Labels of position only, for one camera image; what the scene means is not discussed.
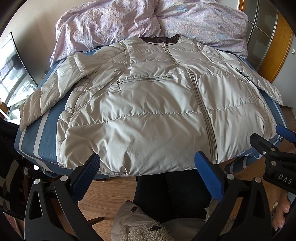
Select beige puffer jacket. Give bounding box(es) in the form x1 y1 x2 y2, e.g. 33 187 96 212
20 35 283 176

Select black trousers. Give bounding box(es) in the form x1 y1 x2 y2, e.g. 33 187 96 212
133 170 211 223

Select lilac floral duvet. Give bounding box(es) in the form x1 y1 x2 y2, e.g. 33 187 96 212
50 1 248 64

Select person's right hand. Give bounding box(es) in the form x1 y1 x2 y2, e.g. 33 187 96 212
272 190 290 231

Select cream fuzzy slipper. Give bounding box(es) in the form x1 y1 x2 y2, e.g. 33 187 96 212
111 200 234 241

